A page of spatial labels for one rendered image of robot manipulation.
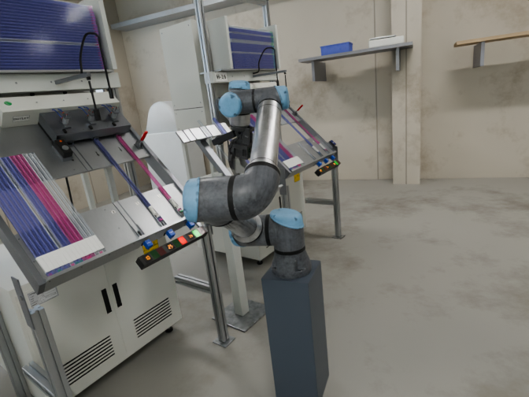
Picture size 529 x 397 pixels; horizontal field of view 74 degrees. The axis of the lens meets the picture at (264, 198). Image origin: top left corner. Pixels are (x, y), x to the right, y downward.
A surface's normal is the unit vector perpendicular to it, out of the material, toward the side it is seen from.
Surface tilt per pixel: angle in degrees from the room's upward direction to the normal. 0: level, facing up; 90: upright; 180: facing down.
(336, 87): 90
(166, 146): 90
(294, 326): 90
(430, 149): 90
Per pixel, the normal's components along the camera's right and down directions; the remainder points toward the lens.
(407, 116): -0.39, 0.29
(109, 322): 0.81, 0.07
